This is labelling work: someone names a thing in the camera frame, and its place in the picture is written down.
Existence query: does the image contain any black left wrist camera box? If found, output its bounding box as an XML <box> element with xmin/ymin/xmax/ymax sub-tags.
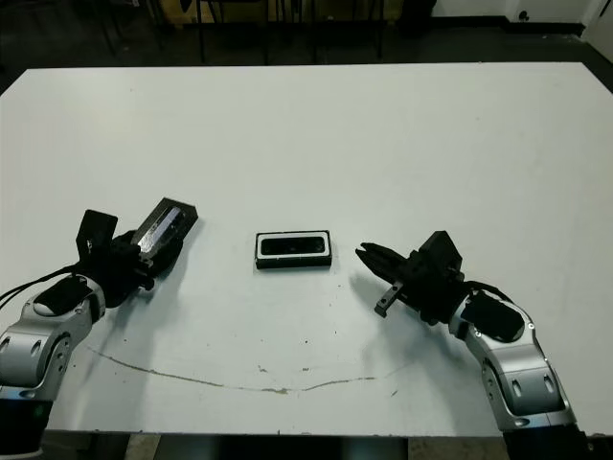
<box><xmin>74</xmin><ymin>209</ymin><xmax>120</xmax><ymax>263</ymax></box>

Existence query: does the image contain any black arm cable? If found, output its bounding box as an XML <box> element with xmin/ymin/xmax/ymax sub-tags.
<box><xmin>462</xmin><ymin>280</ymin><xmax>516</xmax><ymax>308</ymax></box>
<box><xmin>0</xmin><ymin>265</ymin><xmax>85</xmax><ymax>308</ymax></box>

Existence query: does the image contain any black box base white insert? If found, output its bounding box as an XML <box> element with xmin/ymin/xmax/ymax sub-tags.
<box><xmin>254</xmin><ymin>229</ymin><xmax>331</xmax><ymax>272</ymax></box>

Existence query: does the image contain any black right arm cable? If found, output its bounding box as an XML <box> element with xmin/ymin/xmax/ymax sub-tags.
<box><xmin>462</xmin><ymin>280</ymin><xmax>516</xmax><ymax>308</ymax></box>

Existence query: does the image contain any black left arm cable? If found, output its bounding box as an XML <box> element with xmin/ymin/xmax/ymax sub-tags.
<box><xmin>0</xmin><ymin>265</ymin><xmax>85</xmax><ymax>308</ymax></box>

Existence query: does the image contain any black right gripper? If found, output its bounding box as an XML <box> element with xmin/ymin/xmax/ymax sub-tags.
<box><xmin>354</xmin><ymin>243</ymin><xmax>468</xmax><ymax>327</ymax></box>

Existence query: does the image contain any black waste bin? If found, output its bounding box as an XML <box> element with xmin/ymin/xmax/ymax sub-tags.
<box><xmin>400</xmin><ymin>0</ymin><xmax>436</xmax><ymax>37</ymax></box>

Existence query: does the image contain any black box lid silver stripe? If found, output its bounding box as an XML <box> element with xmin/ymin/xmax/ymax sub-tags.
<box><xmin>131</xmin><ymin>196</ymin><xmax>198</xmax><ymax>279</ymax></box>

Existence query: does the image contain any black mesh chair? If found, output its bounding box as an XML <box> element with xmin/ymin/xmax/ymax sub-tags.
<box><xmin>196</xmin><ymin>0</ymin><xmax>274</xmax><ymax>66</ymax></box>

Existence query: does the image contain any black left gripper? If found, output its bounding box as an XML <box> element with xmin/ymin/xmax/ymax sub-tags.
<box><xmin>98</xmin><ymin>229</ymin><xmax>167</xmax><ymax>308</ymax></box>

